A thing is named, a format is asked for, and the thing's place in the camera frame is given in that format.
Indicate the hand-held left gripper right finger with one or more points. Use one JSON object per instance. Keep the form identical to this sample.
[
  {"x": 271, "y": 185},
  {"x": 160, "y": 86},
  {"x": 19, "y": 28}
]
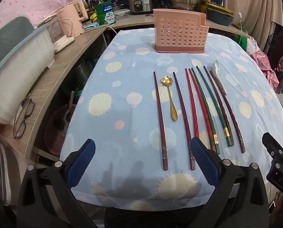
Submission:
[{"x": 204, "y": 161}]

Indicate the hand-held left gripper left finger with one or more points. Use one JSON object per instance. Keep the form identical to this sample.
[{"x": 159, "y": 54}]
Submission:
[{"x": 81, "y": 162}]

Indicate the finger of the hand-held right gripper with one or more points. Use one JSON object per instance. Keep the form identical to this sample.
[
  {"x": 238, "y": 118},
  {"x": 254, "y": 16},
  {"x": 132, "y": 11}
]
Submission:
[{"x": 272, "y": 144}]

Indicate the green chopstick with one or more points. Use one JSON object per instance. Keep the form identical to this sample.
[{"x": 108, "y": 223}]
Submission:
[
  {"x": 210, "y": 125},
  {"x": 226, "y": 131}
]

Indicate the red chopstick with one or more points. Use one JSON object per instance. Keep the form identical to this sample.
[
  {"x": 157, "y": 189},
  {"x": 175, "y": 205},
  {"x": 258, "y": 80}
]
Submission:
[
  {"x": 203, "y": 112},
  {"x": 195, "y": 125}
]

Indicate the gold flower spoon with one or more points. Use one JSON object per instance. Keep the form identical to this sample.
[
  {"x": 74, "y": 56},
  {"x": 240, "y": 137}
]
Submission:
[{"x": 166, "y": 80}]

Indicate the silver spoon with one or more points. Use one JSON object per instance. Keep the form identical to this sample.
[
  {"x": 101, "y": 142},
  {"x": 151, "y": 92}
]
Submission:
[{"x": 215, "y": 67}]

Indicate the pink perforated utensil basket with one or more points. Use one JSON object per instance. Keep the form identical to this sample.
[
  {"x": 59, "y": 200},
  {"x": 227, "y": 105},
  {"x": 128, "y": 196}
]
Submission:
[{"x": 179, "y": 30}]

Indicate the pink plastic colander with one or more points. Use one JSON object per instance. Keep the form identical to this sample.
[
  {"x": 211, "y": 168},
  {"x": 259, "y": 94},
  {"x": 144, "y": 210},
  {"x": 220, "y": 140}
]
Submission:
[{"x": 56, "y": 133}]

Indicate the black eyeglasses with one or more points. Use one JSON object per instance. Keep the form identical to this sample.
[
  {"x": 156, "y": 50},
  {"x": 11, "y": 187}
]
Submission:
[{"x": 27, "y": 106}]

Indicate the pink pineapple-print cloth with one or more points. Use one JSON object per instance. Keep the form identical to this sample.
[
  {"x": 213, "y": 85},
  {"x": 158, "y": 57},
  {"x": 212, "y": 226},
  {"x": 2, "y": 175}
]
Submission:
[{"x": 264, "y": 64}]

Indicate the blue printed tablecloth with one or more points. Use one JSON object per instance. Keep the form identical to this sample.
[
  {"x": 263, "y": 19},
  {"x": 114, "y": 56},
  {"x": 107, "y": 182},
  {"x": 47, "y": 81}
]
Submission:
[{"x": 122, "y": 80}]

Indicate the dark wooden chair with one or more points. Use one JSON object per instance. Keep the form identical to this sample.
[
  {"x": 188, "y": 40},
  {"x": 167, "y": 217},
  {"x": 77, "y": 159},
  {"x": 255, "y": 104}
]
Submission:
[{"x": 277, "y": 45}]

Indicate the pale lavender cloth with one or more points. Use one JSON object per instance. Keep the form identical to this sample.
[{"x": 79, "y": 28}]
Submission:
[{"x": 253, "y": 44}]

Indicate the white plastic bin blue rim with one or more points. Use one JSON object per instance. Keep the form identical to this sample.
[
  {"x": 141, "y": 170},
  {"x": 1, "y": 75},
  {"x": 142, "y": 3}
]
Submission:
[{"x": 18, "y": 76}]

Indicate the green cloth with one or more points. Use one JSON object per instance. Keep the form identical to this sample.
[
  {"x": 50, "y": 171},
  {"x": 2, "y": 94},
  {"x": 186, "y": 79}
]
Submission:
[{"x": 243, "y": 40}]

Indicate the clear blender jug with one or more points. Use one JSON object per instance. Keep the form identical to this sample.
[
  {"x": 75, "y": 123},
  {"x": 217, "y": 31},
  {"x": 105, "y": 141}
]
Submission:
[{"x": 58, "y": 32}]

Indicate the blue plastic bowl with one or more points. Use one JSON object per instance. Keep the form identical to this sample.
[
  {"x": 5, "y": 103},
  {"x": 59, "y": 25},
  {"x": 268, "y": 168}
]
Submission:
[{"x": 219, "y": 20}]

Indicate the blue tissue pack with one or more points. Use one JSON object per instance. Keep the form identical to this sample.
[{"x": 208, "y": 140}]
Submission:
[{"x": 90, "y": 26}]

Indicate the beige curtain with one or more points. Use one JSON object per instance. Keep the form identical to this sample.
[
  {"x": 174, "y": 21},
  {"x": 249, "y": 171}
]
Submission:
[{"x": 255, "y": 4}]

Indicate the yellow plastic bowl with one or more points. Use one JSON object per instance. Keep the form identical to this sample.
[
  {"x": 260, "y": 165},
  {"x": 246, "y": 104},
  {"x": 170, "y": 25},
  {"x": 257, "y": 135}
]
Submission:
[{"x": 221, "y": 9}]

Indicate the pink electric kettle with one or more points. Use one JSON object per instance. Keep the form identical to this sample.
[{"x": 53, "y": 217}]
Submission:
[{"x": 70, "y": 16}]

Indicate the green tin can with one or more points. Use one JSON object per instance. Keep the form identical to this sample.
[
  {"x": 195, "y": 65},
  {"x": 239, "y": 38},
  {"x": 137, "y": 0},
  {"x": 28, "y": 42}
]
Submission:
[{"x": 105, "y": 13}]

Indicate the clear food container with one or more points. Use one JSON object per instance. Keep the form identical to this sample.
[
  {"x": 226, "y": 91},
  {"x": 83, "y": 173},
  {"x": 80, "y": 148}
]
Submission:
[{"x": 122, "y": 14}]

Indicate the small pot with glass lid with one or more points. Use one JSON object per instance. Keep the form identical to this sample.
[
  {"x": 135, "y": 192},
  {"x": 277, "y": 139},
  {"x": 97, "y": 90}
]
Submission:
[{"x": 117, "y": 7}]

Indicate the pink dotted curtain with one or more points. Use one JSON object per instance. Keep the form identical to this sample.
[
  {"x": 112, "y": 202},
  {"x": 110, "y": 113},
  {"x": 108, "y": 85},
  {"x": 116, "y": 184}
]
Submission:
[{"x": 25, "y": 0}]

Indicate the silver rice cooker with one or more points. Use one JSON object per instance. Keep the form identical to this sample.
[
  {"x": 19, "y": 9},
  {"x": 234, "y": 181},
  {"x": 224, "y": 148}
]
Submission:
[{"x": 140, "y": 1}]

